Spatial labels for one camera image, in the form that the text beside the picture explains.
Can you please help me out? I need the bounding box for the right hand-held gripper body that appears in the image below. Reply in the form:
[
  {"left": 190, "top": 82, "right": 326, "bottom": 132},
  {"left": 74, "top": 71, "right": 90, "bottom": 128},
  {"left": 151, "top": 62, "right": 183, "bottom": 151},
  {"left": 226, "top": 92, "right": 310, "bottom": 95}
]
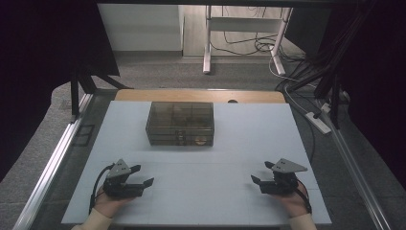
[{"left": 259, "top": 157, "right": 309, "bottom": 196}]

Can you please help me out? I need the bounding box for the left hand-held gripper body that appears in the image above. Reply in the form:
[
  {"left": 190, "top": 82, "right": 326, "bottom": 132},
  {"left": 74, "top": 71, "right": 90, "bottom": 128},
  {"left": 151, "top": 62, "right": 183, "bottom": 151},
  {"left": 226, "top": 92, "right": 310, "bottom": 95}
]
[{"left": 101, "top": 158, "right": 146, "bottom": 198}]

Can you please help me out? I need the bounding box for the smoky transparent drawer box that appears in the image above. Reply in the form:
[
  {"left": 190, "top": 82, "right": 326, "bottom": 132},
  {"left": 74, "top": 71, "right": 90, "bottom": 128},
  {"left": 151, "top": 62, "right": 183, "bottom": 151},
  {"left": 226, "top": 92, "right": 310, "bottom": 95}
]
[{"left": 145, "top": 101, "right": 215, "bottom": 148}]

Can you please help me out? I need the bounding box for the person's left hand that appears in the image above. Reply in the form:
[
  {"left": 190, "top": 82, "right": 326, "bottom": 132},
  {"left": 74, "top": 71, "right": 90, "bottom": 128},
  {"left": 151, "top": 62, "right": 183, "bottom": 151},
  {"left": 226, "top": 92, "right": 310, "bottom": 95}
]
[{"left": 92, "top": 186, "right": 136, "bottom": 219}]

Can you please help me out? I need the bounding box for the person's right hand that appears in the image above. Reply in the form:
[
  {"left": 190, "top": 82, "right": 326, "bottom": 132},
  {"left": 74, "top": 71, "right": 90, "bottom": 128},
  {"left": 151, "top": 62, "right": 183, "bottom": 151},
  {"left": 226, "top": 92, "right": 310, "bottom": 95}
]
[{"left": 270, "top": 184, "right": 312, "bottom": 219}]

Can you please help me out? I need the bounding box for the light blue table mat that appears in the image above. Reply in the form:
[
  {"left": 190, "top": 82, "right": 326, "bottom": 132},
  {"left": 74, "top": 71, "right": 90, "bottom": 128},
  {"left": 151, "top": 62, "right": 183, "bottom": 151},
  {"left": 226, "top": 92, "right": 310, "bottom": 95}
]
[{"left": 60, "top": 100, "right": 333, "bottom": 226}]

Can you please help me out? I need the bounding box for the white power strip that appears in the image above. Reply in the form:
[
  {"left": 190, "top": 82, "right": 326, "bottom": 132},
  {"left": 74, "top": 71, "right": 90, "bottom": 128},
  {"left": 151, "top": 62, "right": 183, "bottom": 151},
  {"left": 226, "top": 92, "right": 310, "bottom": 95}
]
[{"left": 304, "top": 111, "right": 332, "bottom": 135}]

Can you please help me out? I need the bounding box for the black metal stand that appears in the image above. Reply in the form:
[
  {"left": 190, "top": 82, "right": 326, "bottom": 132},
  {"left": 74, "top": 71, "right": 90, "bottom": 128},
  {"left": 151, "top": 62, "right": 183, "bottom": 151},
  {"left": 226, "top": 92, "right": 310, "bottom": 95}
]
[
  {"left": 69, "top": 61, "right": 132, "bottom": 118},
  {"left": 286, "top": 0, "right": 379, "bottom": 130}
]

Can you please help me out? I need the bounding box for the wooden table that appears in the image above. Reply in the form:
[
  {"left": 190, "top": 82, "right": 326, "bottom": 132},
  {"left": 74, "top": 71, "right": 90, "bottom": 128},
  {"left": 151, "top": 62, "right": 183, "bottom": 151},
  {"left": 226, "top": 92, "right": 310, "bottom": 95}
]
[{"left": 114, "top": 88, "right": 287, "bottom": 104}]

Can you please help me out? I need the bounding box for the dark curtain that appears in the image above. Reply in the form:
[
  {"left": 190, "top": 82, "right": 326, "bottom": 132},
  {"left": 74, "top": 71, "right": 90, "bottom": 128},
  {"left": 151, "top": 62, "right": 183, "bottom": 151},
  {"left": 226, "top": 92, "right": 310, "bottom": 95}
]
[
  {"left": 319, "top": 0, "right": 406, "bottom": 190},
  {"left": 0, "top": 0, "right": 121, "bottom": 184}
]

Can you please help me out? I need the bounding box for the white cabinet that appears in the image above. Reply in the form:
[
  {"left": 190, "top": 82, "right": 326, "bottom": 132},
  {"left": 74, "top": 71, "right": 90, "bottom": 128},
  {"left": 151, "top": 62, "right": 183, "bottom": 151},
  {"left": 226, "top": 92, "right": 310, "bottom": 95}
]
[{"left": 97, "top": 3, "right": 186, "bottom": 53}]

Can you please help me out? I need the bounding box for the left hand-held gripper black cable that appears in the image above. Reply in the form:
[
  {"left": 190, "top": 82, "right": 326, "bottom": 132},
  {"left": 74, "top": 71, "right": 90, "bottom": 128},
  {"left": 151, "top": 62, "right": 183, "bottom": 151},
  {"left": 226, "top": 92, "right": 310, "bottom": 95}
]
[{"left": 88, "top": 163, "right": 116, "bottom": 215}]

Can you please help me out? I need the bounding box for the hand-held gripper black cable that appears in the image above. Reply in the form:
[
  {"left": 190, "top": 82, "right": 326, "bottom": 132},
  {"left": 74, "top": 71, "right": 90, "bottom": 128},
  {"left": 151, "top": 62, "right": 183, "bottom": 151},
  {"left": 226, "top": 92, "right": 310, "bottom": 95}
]
[
  {"left": 88, "top": 163, "right": 116, "bottom": 215},
  {"left": 294, "top": 177, "right": 313, "bottom": 215}
]

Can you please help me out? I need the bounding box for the right hand-held gripper black cable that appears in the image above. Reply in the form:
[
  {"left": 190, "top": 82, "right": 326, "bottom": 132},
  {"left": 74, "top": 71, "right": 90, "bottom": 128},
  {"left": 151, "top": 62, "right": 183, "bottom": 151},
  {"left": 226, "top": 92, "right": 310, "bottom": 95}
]
[{"left": 294, "top": 177, "right": 313, "bottom": 215}]

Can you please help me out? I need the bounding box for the aluminium rail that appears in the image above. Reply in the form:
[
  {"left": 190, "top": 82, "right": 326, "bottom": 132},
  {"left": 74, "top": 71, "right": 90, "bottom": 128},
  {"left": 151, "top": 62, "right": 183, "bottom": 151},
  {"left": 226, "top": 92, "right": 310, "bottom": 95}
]
[
  {"left": 11, "top": 92, "right": 94, "bottom": 230},
  {"left": 315, "top": 99, "right": 385, "bottom": 230}
]

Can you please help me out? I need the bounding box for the black floor cable bundle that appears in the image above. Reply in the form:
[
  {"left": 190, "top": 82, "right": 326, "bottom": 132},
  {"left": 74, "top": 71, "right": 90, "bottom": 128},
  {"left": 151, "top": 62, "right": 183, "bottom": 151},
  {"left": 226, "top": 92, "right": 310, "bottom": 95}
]
[{"left": 210, "top": 31, "right": 308, "bottom": 63}]

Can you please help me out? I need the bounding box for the white desk frame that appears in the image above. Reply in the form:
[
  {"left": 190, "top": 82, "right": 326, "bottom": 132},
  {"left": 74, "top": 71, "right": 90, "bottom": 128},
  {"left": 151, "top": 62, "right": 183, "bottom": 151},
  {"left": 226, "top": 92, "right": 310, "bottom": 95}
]
[{"left": 202, "top": 5, "right": 294, "bottom": 77}]

